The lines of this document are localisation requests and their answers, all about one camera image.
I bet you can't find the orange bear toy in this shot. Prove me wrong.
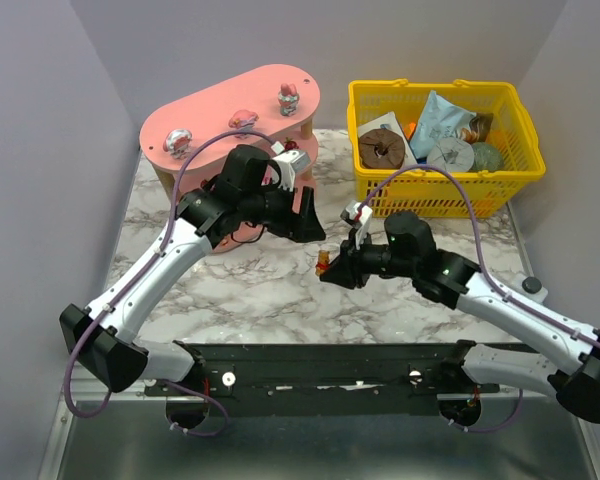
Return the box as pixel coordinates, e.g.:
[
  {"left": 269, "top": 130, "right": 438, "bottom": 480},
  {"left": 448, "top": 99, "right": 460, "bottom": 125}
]
[{"left": 315, "top": 250, "right": 330, "bottom": 276}]

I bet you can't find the pink wide-eared toy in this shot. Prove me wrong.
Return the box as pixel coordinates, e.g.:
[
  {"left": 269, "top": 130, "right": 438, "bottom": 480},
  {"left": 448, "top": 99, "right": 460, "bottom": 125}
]
[{"left": 228, "top": 109, "right": 259, "bottom": 138}]

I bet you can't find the pink flower-ring bunny toy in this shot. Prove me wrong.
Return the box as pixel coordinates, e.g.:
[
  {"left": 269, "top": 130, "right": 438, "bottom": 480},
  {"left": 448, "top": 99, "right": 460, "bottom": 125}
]
[{"left": 278, "top": 83, "right": 300, "bottom": 116}]

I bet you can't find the pink white hooded toy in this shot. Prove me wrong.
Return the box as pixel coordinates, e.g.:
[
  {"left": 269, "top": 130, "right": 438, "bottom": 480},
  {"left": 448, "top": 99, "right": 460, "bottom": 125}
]
[{"left": 163, "top": 129, "right": 193, "bottom": 160}]

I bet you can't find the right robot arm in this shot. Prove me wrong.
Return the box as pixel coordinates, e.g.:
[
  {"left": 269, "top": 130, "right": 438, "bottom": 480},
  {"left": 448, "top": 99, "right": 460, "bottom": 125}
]
[{"left": 316, "top": 211, "right": 600, "bottom": 424}]

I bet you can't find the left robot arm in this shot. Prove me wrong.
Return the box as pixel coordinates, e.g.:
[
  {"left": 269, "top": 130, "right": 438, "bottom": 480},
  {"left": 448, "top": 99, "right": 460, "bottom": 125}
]
[{"left": 59, "top": 144, "right": 326, "bottom": 393}]

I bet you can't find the pink three-tier shelf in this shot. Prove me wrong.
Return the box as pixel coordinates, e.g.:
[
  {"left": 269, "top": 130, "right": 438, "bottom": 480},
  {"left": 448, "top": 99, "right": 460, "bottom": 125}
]
[{"left": 138, "top": 63, "right": 322, "bottom": 256}]

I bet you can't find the yellow plastic basket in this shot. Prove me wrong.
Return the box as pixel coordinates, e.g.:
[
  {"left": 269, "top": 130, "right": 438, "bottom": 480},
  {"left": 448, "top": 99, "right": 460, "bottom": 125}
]
[{"left": 347, "top": 79, "right": 546, "bottom": 218}]

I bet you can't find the brown round cake pack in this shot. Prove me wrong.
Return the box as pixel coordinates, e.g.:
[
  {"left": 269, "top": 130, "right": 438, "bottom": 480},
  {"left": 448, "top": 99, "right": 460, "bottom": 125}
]
[{"left": 358, "top": 128, "right": 406, "bottom": 170}]

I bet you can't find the white flat packet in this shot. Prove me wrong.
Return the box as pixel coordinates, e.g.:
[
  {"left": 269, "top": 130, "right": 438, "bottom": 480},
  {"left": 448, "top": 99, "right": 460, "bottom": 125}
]
[{"left": 357, "top": 111, "right": 404, "bottom": 139}]

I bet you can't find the grey round cake pack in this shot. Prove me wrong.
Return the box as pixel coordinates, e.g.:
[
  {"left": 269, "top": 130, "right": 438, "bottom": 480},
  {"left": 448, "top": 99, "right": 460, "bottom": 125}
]
[{"left": 426, "top": 137, "right": 475, "bottom": 173}]

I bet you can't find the light blue snack bag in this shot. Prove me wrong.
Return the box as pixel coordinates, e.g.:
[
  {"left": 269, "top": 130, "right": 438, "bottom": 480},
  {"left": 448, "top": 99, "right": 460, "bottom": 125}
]
[{"left": 410, "top": 91, "right": 477, "bottom": 159}]

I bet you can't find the green round cake pack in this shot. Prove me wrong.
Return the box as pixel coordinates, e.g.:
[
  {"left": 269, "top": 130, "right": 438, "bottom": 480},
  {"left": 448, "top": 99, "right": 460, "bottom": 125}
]
[{"left": 472, "top": 142, "right": 504, "bottom": 172}]

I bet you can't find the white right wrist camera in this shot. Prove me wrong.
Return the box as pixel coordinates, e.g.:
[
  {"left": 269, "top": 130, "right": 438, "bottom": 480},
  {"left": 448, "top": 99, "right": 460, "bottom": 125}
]
[{"left": 340, "top": 200, "right": 373, "bottom": 250}]

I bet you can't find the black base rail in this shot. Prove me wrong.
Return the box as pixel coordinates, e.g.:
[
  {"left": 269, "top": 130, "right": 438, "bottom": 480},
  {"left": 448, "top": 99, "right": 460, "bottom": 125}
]
[{"left": 62, "top": 342, "right": 546, "bottom": 419}]

